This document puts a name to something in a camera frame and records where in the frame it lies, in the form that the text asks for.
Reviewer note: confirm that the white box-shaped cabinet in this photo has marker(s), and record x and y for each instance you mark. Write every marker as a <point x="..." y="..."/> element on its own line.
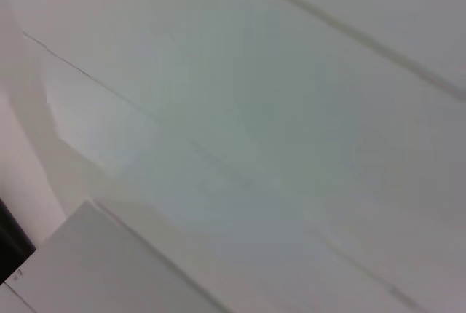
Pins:
<point x="91" y="265"/>

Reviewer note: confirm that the black background panel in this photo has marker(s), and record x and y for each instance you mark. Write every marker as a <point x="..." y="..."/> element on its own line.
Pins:
<point x="11" y="244"/>

